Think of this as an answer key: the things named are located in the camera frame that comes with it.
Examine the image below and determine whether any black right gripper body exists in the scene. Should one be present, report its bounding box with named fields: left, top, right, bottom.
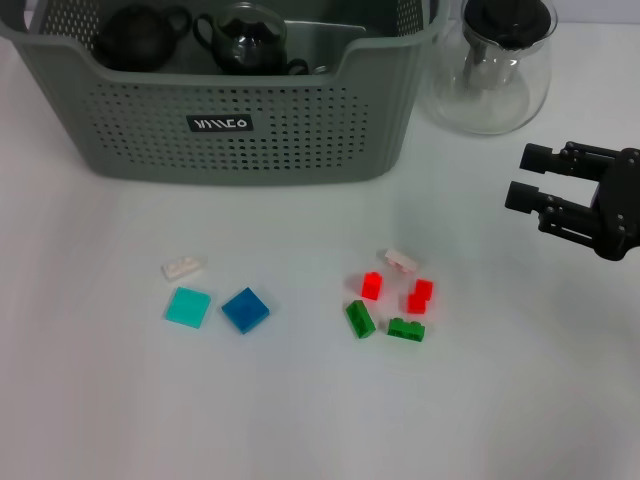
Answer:
left=592, top=147, right=640, bottom=261

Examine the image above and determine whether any grey-green perforated storage bin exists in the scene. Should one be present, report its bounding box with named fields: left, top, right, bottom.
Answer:
left=0, top=0, right=451, bottom=187

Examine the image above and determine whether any glass carafe with black lid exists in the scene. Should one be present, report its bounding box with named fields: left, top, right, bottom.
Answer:
left=428, top=0, right=559, bottom=136

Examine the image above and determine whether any red stepped brick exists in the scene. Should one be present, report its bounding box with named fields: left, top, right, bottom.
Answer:
left=406, top=278, right=435, bottom=315

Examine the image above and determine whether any white two-stud brick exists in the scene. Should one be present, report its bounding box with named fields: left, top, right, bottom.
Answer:
left=160, top=254, right=206, bottom=279
left=384, top=248, right=419, bottom=272

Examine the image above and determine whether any green two-stud brick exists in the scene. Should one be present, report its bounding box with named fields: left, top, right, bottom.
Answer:
left=386, top=317, right=426, bottom=344

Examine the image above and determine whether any small red single brick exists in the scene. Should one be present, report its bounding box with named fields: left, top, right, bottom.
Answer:
left=360, top=271, right=384, bottom=300

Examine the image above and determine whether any green sloped brick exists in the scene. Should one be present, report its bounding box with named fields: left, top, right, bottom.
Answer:
left=344, top=298, right=377, bottom=340

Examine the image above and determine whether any blue flat square tile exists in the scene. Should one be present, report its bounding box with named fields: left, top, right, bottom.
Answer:
left=221, top=287, right=273, bottom=335

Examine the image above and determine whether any cyan flat square tile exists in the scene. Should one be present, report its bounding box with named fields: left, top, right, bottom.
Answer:
left=163, top=286, right=212, bottom=330

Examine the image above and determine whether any black clay teapot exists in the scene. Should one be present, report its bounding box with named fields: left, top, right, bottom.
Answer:
left=93, top=4, right=191, bottom=72

